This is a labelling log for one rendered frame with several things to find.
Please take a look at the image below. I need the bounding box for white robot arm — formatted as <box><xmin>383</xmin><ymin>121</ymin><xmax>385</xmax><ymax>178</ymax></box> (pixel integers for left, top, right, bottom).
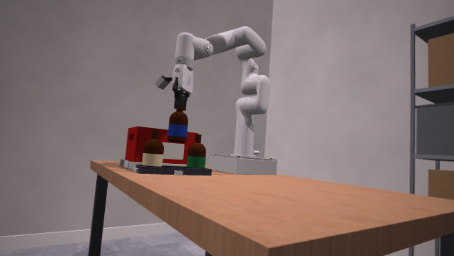
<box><xmin>175</xmin><ymin>27</ymin><xmax>270</xmax><ymax>157</ymax></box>

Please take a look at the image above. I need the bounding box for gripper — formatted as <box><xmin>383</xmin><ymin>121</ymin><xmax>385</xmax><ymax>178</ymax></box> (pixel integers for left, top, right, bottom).
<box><xmin>172</xmin><ymin>64</ymin><xmax>193</xmax><ymax>111</ymax></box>

